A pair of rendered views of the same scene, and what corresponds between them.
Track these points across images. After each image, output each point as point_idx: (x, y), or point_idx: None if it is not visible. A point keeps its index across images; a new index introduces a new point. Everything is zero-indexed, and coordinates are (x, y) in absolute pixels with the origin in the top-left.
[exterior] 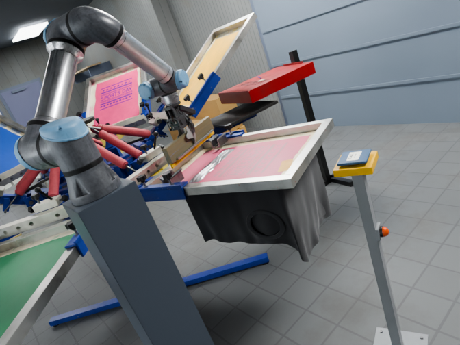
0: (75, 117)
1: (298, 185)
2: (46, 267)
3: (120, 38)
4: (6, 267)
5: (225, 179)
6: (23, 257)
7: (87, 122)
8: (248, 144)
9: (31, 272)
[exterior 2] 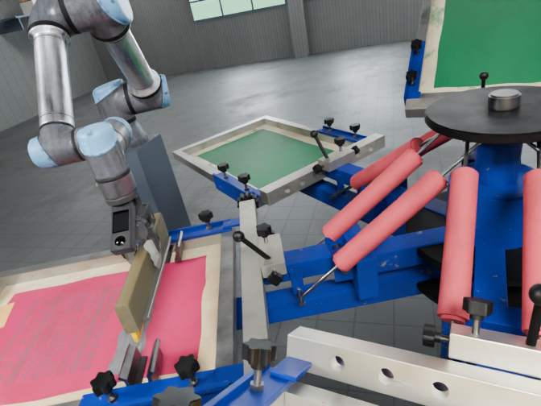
0: (97, 89)
1: None
2: (241, 171)
3: (55, 43)
4: (300, 157)
5: (93, 282)
6: (297, 163)
7: (435, 130)
8: (73, 391)
9: (251, 166)
